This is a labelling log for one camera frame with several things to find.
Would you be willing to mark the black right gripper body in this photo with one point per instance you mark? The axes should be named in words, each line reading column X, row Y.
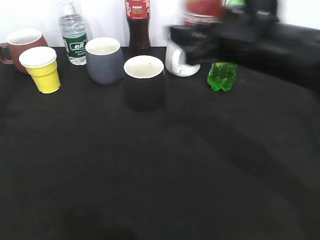
column 228, row 39

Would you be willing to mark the brown red ceramic mug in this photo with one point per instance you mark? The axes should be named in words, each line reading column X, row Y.
column 18, row 42

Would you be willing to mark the black ceramic mug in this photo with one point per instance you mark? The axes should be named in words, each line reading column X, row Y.
column 144, row 82

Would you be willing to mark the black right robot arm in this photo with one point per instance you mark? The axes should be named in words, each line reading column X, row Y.
column 286, row 51

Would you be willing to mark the cola bottle red label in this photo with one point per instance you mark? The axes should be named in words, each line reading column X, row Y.
column 138, row 19

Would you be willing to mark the white ceramic mug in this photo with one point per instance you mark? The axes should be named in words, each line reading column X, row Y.
column 175, row 61

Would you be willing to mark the green sprite bottle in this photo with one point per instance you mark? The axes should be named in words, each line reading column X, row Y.
column 222, row 76

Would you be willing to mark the clear water bottle green label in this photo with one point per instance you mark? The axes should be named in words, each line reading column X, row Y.
column 73, row 32

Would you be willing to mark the grey ceramic mug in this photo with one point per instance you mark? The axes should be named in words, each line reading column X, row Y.
column 104, row 60

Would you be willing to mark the nescafe coffee bottle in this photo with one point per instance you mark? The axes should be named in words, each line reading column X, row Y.
column 201, row 11

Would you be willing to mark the yellow paper cup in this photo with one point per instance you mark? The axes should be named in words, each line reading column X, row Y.
column 41, row 64

